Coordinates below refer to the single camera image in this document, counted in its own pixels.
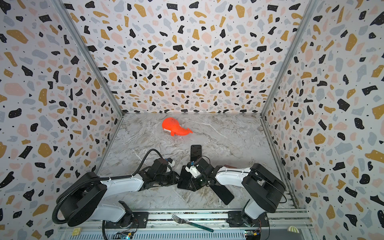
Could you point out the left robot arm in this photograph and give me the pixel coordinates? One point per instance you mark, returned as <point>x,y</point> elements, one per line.
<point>83,200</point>

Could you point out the black smartphone front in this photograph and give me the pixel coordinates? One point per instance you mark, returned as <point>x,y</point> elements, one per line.
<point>185,181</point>

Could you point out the green circuit board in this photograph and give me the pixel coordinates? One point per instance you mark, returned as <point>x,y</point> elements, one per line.
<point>123,236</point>

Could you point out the black phone case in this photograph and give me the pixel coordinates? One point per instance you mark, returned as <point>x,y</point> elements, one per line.
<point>196,152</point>

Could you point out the black smartphone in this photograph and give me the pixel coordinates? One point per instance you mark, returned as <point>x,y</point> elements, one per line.
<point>223,193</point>
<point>185,181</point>

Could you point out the pink phone case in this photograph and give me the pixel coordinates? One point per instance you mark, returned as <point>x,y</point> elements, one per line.
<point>230,167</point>

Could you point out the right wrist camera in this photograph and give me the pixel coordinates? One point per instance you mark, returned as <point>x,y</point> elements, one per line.
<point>193,171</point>

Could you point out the white striped round object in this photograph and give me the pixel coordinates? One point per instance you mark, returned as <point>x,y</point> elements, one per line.
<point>293,229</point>

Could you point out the red whale toy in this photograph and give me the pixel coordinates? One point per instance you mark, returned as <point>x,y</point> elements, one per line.
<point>172,125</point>

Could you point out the black smartphone right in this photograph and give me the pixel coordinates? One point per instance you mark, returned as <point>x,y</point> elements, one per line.
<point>223,193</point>

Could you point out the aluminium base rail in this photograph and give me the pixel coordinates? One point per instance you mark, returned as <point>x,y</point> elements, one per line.
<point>285,224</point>

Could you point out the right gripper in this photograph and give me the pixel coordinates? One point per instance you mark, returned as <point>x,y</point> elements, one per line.
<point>207,173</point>

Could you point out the metal fork green handle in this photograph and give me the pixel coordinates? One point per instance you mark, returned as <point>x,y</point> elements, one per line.
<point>182,221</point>

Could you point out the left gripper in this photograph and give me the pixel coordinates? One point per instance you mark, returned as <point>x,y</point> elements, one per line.
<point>173,179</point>

